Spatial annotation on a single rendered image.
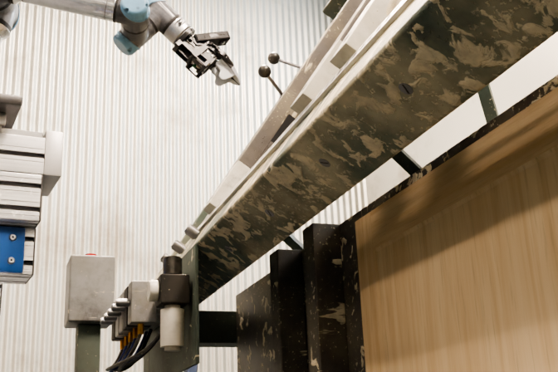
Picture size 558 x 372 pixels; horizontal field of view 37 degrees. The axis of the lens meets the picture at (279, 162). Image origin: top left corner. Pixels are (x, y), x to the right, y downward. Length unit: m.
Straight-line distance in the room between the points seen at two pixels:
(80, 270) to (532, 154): 1.50
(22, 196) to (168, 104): 4.22
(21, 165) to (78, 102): 4.00
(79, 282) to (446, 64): 1.58
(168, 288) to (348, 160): 0.68
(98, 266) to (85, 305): 0.11
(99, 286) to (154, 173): 3.28
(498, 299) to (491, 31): 0.43
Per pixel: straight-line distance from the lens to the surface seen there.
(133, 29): 2.35
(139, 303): 1.86
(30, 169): 1.63
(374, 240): 1.50
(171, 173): 5.61
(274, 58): 2.55
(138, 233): 5.43
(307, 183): 1.27
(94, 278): 2.34
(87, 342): 2.34
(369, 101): 1.03
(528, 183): 1.12
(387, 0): 1.24
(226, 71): 2.43
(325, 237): 1.69
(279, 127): 1.96
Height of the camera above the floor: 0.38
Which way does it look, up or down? 19 degrees up
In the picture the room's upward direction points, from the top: 2 degrees counter-clockwise
